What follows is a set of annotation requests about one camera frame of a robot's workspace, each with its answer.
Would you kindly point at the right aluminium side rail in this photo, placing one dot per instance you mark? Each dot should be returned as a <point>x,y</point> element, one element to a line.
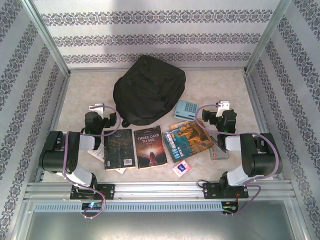
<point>257,105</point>

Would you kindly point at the controller board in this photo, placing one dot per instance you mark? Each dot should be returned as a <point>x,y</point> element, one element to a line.
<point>228,208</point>
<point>92,205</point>

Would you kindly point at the white paper sheet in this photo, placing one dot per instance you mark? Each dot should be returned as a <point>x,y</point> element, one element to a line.
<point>98,153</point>

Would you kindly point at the aluminium mounting rail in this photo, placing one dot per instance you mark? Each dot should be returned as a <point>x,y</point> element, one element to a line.
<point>160,191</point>

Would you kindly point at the black backpack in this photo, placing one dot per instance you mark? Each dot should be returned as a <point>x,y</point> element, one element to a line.
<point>150,87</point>

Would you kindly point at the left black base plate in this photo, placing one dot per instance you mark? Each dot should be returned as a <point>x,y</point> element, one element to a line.
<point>107,191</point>

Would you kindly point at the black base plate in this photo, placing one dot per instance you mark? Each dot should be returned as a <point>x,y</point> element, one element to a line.
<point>210,191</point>
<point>107,191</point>

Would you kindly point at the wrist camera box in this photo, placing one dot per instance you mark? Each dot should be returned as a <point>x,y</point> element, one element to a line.
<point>223,105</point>
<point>96,107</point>

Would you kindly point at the left aluminium frame post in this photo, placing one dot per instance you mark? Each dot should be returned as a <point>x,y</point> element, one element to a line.
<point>50,40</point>

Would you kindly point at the aluminium frame post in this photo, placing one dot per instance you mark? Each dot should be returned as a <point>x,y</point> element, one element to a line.
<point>50,40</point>
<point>266,37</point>

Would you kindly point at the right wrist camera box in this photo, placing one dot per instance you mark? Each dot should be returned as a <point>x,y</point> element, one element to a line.
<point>223,105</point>

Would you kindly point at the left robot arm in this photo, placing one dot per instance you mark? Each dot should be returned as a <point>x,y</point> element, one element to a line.
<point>50,155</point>

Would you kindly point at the left aluminium side rail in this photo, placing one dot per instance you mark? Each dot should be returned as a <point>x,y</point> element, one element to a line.
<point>53,125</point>

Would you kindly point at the blue orange landscape book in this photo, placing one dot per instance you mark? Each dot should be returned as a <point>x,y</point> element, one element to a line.
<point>190,140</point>

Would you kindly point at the right controller board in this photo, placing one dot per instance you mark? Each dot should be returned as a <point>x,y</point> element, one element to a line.
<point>228,208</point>

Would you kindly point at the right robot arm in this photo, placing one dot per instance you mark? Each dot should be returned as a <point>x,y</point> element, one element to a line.
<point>262,160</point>

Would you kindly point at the light blue calculator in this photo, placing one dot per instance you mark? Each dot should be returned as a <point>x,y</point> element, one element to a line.
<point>186,108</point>

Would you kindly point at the aluminium back rail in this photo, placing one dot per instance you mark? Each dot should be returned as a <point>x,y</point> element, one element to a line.
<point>100,69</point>

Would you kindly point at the grey pen box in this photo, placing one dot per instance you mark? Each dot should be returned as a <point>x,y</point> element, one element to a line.
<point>217,155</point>

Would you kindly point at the grey metal shelf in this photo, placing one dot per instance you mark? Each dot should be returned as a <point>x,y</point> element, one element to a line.
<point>160,225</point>

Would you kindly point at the left controller board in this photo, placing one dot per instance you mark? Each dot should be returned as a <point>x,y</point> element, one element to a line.
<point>92,205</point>

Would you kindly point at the dark paperback with barcode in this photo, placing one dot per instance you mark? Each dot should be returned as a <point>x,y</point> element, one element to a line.
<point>118,150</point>

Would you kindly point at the Three Days to See book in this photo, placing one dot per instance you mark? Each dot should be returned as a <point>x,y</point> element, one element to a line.
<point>150,150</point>

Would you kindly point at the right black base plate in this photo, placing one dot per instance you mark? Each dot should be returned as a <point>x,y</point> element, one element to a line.
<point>210,191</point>

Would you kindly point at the pink tissue packet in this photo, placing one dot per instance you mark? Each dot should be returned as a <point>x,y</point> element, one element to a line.
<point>181,168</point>

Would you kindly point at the right aluminium frame post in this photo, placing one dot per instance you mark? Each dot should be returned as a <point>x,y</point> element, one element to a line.
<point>266,37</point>

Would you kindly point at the aluminium side rail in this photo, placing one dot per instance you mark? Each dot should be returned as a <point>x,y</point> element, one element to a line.
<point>53,125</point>
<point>257,105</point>

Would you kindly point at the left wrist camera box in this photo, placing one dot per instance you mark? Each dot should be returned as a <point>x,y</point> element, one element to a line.
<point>96,107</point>

